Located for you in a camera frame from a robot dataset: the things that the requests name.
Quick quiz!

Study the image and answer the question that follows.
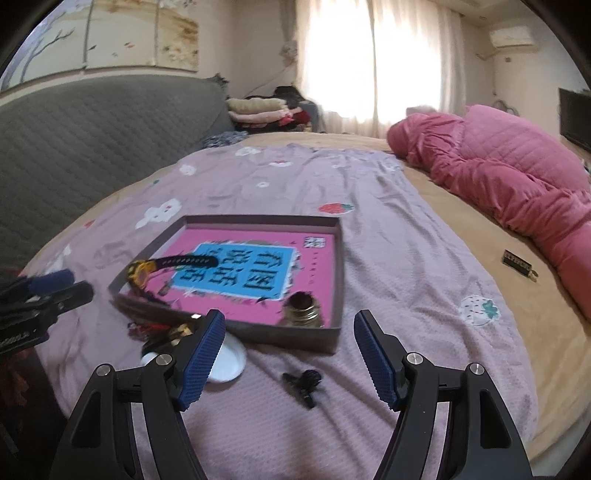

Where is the dark patterned cloth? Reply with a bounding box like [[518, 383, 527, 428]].
[[203, 130, 250, 149]]

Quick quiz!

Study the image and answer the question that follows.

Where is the small black rectangular gadget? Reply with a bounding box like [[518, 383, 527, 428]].
[[502, 250, 539, 281]]

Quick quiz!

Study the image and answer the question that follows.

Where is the blossom tree wall mural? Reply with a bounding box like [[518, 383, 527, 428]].
[[0, 0, 200, 93]]

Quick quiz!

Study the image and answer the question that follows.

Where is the brass threaded fitting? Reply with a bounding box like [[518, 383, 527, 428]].
[[283, 292, 326, 329]]

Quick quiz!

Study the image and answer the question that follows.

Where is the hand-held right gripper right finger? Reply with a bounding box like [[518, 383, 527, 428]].
[[353, 309, 532, 480]]

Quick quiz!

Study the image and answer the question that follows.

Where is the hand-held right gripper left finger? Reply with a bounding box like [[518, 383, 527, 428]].
[[48, 309, 227, 480]]

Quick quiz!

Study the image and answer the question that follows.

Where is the yellow and black wristwatch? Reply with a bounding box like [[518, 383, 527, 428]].
[[126, 253, 219, 301]]

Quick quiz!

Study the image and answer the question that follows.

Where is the white plastic bottle cap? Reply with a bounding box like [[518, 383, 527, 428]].
[[141, 332, 247, 385]]

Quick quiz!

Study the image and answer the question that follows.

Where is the shallow grey cardboard box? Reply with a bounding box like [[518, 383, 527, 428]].
[[108, 215, 345, 355]]

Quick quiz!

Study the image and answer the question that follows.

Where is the pink and blue book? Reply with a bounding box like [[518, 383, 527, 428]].
[[161, 225, 335, 329]]

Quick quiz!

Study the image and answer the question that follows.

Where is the grey quilted headboard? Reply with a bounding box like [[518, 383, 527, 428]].
[[0, 74, 236, 282]]

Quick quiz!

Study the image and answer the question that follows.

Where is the white wall air conditioner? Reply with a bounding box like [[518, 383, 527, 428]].
[[489, 25, 536, 49]]

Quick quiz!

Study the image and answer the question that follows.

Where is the black clip microphone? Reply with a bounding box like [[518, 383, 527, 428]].
[[283, 370, 322, 410]]

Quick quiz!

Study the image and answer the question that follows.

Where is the stack of folded clothes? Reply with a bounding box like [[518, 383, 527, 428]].
[[225, 85, 320, 134]]

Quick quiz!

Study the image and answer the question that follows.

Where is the red and gold keychain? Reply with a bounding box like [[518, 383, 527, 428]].
[[128, 318, 197, 346]]

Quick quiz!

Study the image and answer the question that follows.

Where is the black television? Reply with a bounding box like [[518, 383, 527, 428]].
[[558, 88, 591, 153]]

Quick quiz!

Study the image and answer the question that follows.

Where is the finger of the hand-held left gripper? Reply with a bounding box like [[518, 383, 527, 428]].
[[25, 281, 95, 321], [0, 270, 75, 301]]

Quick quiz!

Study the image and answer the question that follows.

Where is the pink quilted duvet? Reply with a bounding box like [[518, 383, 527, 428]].
[[387, 104, 591, 320]]

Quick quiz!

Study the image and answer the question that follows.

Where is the tan bed sheet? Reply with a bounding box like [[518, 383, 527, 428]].
[[245, 133, 591, 462]]

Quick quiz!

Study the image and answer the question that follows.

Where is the white sheer curtain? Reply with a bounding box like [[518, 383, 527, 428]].
[[295, 0, 482, 139]]

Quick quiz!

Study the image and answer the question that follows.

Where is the lilac floral blanket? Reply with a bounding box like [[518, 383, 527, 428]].
[[21, 141, 539, 480]]

